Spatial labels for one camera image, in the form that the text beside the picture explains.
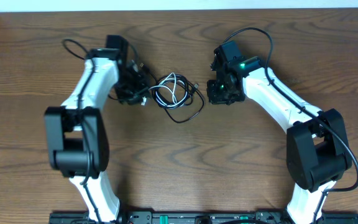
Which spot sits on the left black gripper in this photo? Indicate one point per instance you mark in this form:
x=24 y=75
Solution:
x=143 y=93

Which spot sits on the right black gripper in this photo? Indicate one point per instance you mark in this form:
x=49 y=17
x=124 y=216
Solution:
x=214 y=98

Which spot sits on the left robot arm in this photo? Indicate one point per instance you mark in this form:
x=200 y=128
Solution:
x=77 y=141

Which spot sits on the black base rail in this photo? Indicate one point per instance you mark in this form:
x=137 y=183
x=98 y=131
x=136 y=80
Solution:
x=143 y=217

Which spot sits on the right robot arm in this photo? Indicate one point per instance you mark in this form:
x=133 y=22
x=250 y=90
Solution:
x=316 y=140

